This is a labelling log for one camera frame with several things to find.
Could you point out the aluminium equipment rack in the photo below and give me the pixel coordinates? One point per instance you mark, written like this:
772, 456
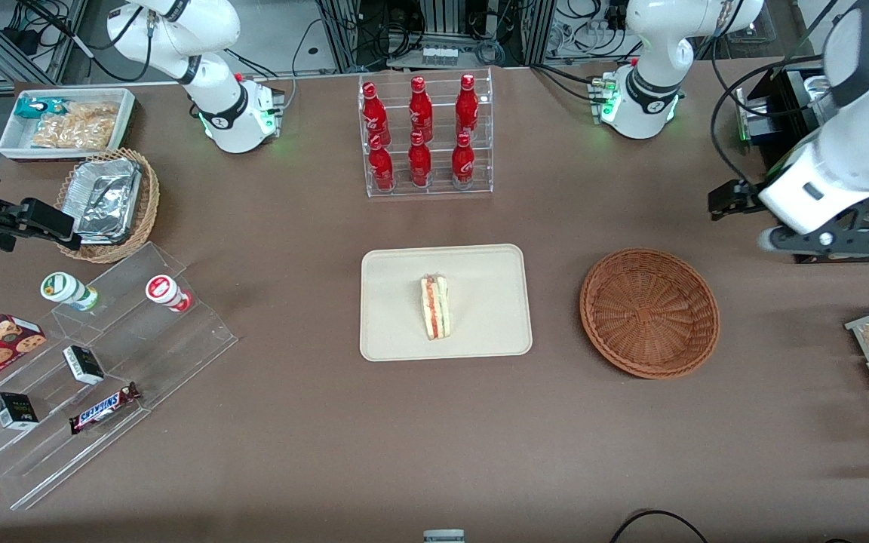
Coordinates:
442, 19

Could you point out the steel food warmer pan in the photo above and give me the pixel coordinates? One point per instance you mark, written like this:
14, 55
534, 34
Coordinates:
815, 94

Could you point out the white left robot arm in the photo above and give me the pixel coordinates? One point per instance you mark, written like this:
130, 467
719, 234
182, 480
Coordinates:
857, 151

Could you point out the small grey device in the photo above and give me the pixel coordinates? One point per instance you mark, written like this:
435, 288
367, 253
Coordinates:
443, 536

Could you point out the red lidded yogurt cup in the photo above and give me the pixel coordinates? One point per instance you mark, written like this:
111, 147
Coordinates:
164, 291

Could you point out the white terminal block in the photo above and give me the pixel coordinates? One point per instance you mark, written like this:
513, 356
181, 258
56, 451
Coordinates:
440, 55

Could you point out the aluminium foil container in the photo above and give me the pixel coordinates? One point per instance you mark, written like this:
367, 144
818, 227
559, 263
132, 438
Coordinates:
106, 200

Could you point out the red cola bottle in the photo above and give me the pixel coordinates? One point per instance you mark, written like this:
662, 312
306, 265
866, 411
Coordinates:
463, 162
382, 166
467, 105
376, 113
419, 162
421, 109

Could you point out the Snickers chocolate bar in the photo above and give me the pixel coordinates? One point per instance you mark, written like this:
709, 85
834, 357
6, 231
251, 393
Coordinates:
102, 408

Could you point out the cream rectangular serving tray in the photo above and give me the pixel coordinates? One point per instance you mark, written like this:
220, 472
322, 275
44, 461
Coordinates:
487, 302

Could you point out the plastic-wrapped triangle sandwich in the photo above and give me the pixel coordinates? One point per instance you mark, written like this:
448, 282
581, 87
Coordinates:
434, 309

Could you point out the green lidded yogurt cup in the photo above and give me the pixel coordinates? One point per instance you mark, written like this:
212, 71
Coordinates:
65, 288

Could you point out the clear acrylic bottle rack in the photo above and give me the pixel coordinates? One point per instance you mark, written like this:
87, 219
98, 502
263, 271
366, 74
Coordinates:
442, 192

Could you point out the clear bag of chips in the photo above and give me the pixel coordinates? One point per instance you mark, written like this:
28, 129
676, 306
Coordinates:
80, 127

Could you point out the clear acrylic step display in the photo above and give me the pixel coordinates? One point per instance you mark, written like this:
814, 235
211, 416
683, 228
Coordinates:
178, 354

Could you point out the green snack packet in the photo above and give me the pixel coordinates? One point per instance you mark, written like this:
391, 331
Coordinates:
38, 107

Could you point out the small black carton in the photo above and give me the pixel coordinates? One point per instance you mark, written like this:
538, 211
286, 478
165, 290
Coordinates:
15, 411
84, 365

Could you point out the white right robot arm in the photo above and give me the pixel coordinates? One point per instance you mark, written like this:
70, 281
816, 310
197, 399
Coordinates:
208, 113

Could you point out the white rectangular snack bin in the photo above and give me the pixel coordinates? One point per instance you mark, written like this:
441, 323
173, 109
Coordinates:
8, 143

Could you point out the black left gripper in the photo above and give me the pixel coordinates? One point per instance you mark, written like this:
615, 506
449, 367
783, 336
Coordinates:
745, 195

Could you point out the black food warmer yellow panel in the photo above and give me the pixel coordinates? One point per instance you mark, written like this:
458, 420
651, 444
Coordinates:
785, 105

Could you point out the tan wicker basket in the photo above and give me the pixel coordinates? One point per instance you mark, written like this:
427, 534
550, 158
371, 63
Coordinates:
149, 196

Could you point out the round brown wicker basket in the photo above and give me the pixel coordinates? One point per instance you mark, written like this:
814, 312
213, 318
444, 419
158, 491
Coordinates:
649, 317

